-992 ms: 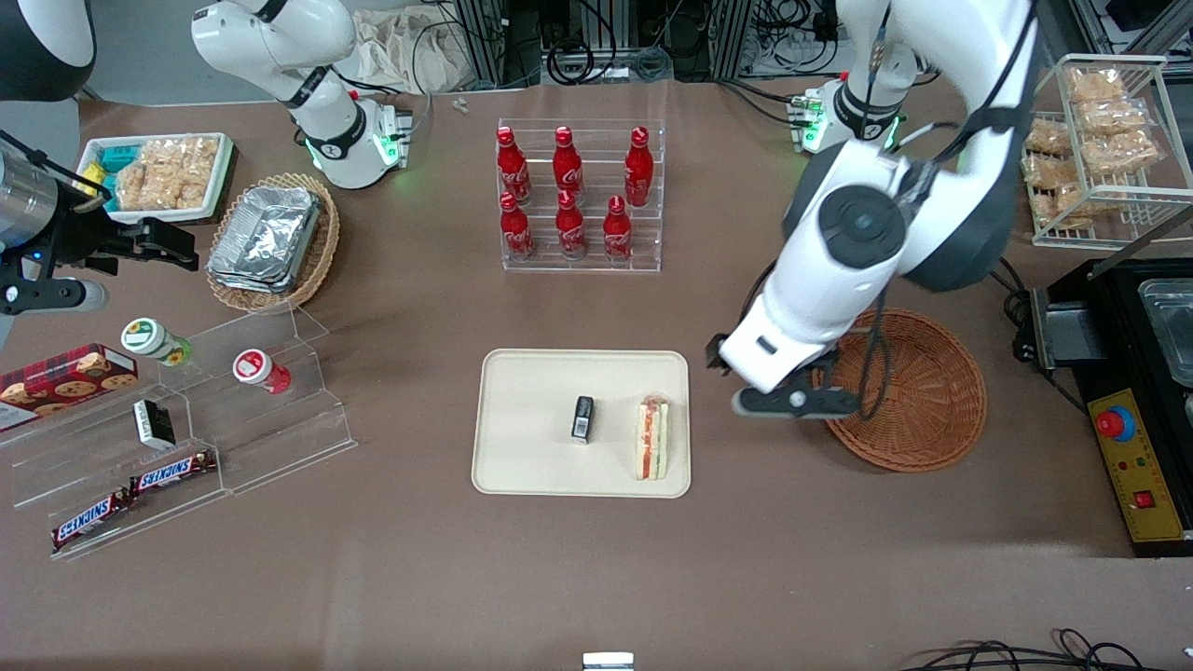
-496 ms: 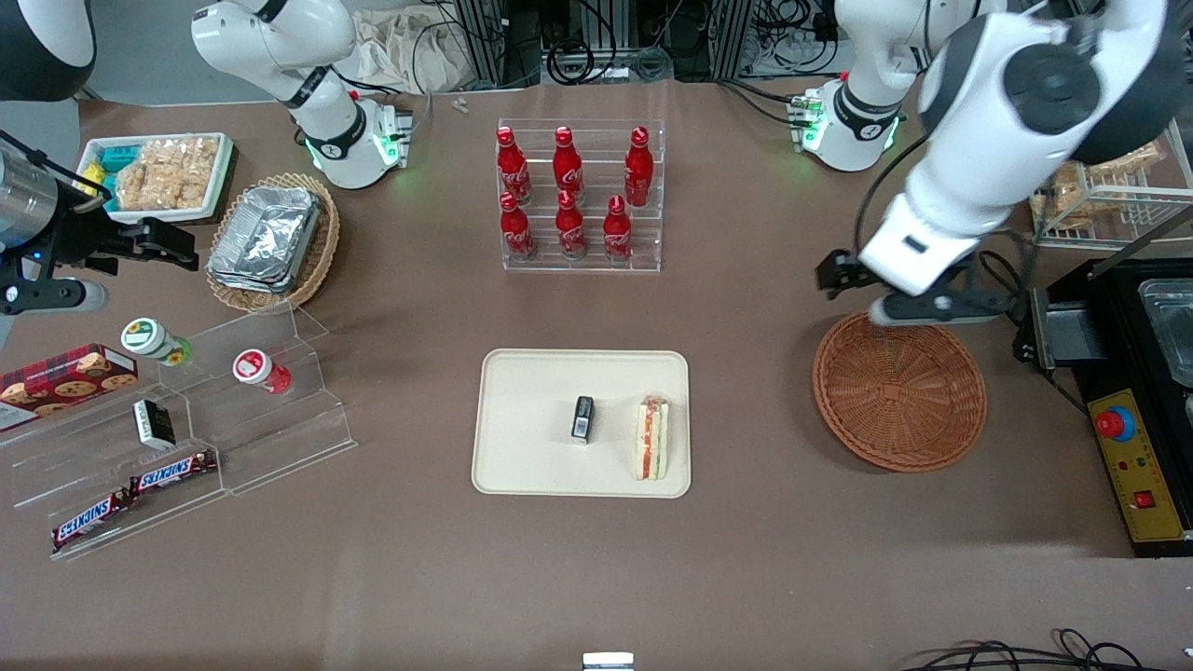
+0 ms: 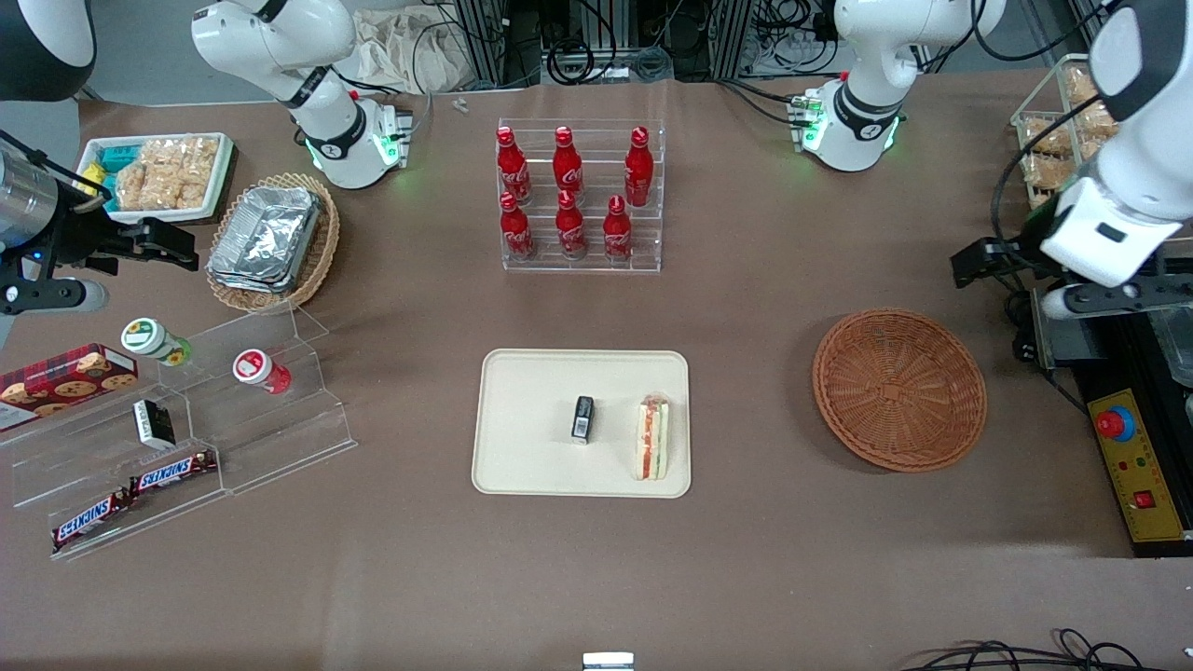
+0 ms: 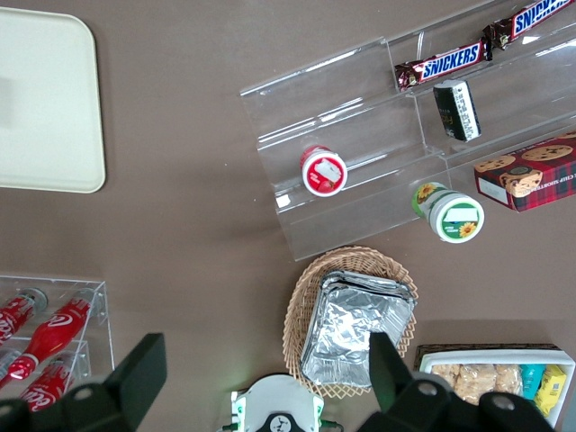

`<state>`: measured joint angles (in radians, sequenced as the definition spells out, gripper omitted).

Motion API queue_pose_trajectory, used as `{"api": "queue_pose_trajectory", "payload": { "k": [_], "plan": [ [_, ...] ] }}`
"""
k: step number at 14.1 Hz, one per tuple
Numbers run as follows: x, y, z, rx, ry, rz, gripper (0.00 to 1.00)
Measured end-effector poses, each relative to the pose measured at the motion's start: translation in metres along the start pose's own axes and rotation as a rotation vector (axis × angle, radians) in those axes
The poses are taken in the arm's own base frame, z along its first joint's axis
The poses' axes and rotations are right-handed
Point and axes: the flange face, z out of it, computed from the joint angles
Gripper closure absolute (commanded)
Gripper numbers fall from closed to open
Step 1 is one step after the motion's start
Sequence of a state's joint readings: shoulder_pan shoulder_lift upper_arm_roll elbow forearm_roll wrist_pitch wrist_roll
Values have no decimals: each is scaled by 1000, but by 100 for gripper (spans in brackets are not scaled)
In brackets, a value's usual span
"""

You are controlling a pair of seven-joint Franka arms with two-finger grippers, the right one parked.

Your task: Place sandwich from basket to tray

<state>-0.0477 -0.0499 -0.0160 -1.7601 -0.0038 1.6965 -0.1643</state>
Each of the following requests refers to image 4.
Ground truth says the clear acrylic bottle rack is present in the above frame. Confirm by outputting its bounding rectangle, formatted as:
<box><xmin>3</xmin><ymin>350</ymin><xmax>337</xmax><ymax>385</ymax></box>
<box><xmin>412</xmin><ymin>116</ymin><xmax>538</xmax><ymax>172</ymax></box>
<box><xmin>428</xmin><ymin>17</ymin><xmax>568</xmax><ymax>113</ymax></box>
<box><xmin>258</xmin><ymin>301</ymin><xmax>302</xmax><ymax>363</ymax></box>
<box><xmin>0</xmin><ymin>274</ymin><xmax>114</xmax><ymax>393</ymax></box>

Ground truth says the teal snack packet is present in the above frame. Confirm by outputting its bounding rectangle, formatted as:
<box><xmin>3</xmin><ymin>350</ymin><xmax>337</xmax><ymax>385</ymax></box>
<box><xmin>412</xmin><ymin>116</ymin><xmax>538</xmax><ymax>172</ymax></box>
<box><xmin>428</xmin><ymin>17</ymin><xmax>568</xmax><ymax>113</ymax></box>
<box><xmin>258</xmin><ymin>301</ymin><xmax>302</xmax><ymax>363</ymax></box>
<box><xmin>519</xmin><ymin>363</ymin><xmax>548</xmax><ymax>402</ymax></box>

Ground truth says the yellow snack packet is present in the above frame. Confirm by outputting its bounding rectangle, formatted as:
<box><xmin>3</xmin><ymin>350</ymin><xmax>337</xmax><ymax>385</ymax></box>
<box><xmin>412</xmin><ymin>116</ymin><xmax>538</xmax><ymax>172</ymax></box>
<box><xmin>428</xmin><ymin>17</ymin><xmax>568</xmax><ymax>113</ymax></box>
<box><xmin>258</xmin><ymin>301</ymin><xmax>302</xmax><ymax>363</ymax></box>
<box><xmin>537</xmin><ymin>364</ymin><xmax>568</xmax><ymax>418</ymax></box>

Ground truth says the black and white small box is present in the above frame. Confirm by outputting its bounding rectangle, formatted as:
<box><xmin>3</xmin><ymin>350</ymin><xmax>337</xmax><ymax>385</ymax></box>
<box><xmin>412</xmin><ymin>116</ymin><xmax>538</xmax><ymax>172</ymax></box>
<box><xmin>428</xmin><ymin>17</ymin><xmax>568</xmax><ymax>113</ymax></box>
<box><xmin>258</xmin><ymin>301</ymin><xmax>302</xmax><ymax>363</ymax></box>
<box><xmin>432</xmin><ymin>79</ymin><xmax>482</xmax><ymax>143</ymax></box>

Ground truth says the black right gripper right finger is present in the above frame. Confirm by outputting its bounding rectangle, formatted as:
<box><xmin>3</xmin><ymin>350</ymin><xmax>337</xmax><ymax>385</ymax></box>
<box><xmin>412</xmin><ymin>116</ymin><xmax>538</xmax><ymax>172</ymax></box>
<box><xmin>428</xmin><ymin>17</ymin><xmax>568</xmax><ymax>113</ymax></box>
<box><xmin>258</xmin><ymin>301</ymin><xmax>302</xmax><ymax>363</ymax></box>
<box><xmin>364</xmin><ymin>333</ymin><xmax>454</xmax><ymax>432</ymax></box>

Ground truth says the rice cracker bag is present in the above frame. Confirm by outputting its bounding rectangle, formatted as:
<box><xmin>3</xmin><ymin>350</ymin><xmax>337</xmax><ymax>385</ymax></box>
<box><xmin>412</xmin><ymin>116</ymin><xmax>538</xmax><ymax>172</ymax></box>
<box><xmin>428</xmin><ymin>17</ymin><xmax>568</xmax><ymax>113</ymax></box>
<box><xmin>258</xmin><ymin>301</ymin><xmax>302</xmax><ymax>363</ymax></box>
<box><xmin>493</xmin><ymin>363</ymin><xmax>524</xmax><ymax>398</ymax></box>
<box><xmin>456</xmin><ymin>363</ymin><xmax>499</xmax><ymax>406</ymax></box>
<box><xmin>430</xmin><ymin>363</ymin><xmax>463</xmax><ymax>389</ymax></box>

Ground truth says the aluminium foil tray stack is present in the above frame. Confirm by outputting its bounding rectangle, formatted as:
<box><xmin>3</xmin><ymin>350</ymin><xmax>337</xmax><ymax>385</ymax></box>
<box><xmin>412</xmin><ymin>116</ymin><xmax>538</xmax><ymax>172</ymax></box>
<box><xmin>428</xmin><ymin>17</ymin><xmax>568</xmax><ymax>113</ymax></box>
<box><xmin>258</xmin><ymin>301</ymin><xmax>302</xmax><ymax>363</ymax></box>
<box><xmin>300</xmin><ymin>269</ymin><xmax>418</xmax><ymax>391</ymax></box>

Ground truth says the white rectangular tray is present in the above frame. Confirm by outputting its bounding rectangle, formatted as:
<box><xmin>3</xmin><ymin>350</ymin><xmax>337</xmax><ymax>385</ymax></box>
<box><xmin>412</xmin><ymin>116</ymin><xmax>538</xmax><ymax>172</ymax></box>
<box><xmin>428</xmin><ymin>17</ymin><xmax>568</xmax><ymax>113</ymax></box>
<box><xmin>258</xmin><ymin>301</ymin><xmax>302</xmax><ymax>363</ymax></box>
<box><xmin>418</xmin><ymin>351</ymin><xmax>566</xmax><ymax>428</ymax></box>

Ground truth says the red cola bottle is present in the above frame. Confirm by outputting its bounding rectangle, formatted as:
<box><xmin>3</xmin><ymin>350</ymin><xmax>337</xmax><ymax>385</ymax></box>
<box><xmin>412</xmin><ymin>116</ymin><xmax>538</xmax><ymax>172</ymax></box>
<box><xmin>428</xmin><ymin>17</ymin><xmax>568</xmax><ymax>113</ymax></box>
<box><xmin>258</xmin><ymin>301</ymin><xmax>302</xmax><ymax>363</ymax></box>
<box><xmin>0</xmin><ymin>346</ymin><xmax>23</xmax><ymax>378</ymax></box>
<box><xmin>20</xmin><ymin>355</ymin><xmax>85</xmax><ymax>413</ymax></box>
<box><xmin>0</xmin><ymin>287</ymin><xmax>49</xmax><ymax>347</ymax></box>
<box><xmin>8</xmin><ymin>292</ymin><xmax>98</xmax><ymax>382</ymax></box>

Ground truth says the green lid yogurt cup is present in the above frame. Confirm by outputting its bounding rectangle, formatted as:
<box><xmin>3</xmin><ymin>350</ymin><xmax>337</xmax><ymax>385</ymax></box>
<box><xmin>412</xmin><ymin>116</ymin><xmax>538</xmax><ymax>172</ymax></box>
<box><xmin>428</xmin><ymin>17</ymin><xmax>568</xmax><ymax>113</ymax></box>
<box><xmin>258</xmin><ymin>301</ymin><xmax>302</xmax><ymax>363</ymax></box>
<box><xmin>409</xmin><ymin>182</ymin><xmax>486</xmax><ymax>243</ymax></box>

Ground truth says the beige plastic tray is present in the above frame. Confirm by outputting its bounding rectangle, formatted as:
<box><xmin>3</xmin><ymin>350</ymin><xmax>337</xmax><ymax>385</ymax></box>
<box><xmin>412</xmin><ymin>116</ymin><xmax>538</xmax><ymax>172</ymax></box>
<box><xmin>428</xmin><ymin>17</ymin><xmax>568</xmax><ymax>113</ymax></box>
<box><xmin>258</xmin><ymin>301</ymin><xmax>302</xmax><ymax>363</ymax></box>
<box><xmin>0</xmin><ymin>6</ymin><xmax>107</xmax><ymax>194</ymax></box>

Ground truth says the snickers chocolate bar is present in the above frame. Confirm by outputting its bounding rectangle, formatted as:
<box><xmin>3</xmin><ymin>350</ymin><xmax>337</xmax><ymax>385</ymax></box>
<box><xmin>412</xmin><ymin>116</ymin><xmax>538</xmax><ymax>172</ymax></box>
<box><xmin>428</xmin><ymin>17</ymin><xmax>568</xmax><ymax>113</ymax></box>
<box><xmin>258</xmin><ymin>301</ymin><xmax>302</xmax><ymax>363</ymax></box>
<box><xmin>394</xmin><ymin>39</ymin><xmax>494</xmax><ymax>94</ymax></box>
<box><xmin>482</xmin><ymin>0</ymin><xmax>576</xmax><ymax>49</ymax></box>

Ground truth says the light wicker basket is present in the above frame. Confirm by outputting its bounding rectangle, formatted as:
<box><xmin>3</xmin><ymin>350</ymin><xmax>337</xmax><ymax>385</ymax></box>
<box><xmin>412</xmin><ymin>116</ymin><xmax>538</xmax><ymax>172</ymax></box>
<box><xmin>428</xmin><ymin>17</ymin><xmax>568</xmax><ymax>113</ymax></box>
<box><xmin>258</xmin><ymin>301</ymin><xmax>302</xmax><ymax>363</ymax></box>
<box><xmin>282</xmin><ymin>245</ymin><xmax>419</xmax><ymax>400</ymax></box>

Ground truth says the red lid yogurt cup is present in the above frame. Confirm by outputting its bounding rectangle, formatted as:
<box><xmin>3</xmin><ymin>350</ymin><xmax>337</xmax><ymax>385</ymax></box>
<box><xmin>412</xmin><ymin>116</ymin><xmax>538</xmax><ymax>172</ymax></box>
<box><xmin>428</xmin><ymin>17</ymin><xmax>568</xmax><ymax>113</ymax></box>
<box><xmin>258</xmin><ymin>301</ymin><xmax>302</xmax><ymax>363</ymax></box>
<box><xmin>300</xmin><ymin>143</ymin><xmax>348</xmax><ymax>198</ymax></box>

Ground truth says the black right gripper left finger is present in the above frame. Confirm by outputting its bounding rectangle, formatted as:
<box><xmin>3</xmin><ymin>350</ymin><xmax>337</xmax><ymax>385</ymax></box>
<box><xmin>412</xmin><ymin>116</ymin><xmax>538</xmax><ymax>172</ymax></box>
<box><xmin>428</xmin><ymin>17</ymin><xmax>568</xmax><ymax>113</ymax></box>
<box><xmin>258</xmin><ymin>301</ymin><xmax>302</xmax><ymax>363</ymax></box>
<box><xmin>31</xmin><ymin>332</ymin><xmax>168</xmax><ymax>432</ymax></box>

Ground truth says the clear acrylic stepped stand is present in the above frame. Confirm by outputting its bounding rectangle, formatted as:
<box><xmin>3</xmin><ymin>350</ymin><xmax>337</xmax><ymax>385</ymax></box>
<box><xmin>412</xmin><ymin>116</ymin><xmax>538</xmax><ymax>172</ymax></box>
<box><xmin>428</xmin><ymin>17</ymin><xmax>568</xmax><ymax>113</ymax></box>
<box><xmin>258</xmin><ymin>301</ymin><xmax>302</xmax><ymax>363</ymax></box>
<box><xmin>238</xmin><ymin>35</ymin><xmax>451</xmax><ymax>263</ymax></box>
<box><xmin>386</xmin><ymin>0</ymin><xmax>576</xmax><ymax>181</ymax></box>

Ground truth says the dark brown woven tray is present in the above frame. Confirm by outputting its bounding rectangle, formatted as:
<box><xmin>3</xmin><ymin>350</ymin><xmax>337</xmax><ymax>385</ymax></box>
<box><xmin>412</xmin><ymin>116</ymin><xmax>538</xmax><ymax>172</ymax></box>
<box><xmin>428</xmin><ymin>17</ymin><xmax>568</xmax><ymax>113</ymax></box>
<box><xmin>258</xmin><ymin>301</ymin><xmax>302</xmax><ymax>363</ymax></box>
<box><xmin>412</xmin><ymin>344</ymin><xmax>563</xmax><ymax>362</ymax></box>

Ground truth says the red tartan cookie box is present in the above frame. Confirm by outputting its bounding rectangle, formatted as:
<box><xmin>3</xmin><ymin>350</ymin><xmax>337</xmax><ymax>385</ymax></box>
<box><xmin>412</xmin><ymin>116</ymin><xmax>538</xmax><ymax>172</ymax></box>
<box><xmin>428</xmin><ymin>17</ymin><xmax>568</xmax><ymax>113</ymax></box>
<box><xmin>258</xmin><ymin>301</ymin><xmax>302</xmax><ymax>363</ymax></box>
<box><xmin>472</xmin><ymin>131</ymin><xmax>576</xmax><ymax>213</ymax></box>

